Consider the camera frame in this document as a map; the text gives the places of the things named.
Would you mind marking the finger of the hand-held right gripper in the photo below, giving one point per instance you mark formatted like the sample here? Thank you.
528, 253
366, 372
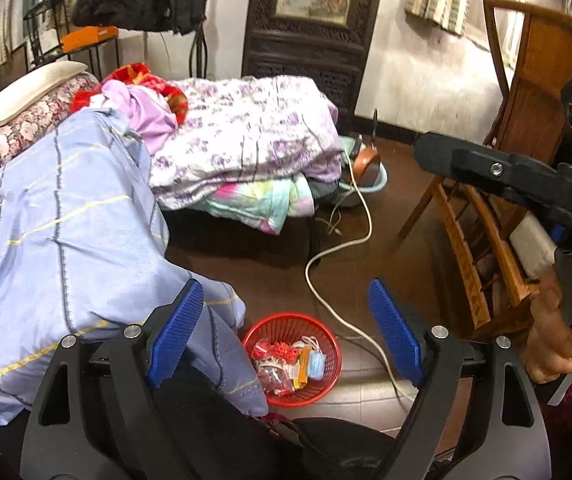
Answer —
490, 172

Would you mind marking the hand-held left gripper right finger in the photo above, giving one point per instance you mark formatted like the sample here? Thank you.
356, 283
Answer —
395, 330

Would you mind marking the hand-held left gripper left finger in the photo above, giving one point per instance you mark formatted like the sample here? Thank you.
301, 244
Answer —
176, 330

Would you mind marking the blue face mask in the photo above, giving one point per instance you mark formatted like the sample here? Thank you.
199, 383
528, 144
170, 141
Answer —
317, 365

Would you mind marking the red plastic basket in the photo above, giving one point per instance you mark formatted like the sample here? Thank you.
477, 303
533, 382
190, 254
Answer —
326, 380

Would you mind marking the white face mask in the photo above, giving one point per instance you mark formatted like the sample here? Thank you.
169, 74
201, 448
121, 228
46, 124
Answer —
308, 344

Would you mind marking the orange tissue packet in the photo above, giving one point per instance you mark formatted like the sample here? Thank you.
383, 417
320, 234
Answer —
302, 367

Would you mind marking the red net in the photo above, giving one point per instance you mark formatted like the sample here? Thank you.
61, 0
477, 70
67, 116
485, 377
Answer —
281, 352

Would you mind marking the clear plastic wrapper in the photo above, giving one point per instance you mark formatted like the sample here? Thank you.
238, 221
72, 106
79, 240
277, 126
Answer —
276, 380

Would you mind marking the person's right hand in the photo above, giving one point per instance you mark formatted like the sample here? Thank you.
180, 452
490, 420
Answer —
550, 340

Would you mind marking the light wooden chair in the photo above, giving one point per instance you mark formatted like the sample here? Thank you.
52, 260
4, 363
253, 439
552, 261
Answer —
540, 60

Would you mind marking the blue basin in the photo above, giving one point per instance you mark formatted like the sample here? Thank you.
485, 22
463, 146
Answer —
378, 180

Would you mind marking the person's dark clothing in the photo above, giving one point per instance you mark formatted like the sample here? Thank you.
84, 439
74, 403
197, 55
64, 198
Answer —
216, 440

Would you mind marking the black stick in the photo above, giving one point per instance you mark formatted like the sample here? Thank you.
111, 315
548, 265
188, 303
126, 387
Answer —
374, 130

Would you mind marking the brown pot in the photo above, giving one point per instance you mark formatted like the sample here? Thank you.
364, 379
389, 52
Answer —
365, 165

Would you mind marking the blue plaid blanket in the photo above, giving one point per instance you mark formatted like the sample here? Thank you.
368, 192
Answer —
66, 240

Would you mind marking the tie-dye quilt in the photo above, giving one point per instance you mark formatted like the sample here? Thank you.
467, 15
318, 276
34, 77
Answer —
261, 200

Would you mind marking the purple floral quilt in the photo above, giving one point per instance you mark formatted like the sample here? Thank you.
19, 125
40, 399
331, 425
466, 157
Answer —
246, 130

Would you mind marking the carved wooden screen panel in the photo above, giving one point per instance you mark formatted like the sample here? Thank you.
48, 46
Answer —
306, 55

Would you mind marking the lilac garment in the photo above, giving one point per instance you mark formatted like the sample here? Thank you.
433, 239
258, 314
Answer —
141, 110

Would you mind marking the maroon floral folded quilt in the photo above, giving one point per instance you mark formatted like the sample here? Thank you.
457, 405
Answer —
21, 135

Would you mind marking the red blanket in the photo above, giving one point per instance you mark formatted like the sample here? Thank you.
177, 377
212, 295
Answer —
136, 77

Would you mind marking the white pillow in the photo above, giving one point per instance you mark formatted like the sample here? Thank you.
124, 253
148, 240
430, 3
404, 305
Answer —
26, 92

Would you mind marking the orange box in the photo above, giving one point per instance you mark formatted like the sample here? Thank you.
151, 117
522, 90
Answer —
91, 37

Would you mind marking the black metal bed frame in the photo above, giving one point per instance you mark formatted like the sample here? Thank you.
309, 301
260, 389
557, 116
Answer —
197, 55

